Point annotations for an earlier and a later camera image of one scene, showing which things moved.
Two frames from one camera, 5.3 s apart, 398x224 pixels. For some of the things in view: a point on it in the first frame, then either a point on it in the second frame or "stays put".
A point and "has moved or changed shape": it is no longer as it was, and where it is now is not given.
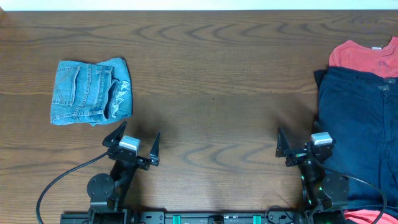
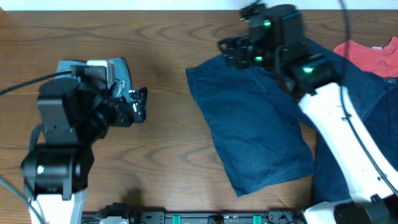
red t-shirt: (381, 60) stays put
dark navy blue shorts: (359, 111) has moved or changed shape
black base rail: (184, 217) stays put
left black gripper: (130, 156) -> (125, 109)
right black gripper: (300, 155) -> (236, 50)
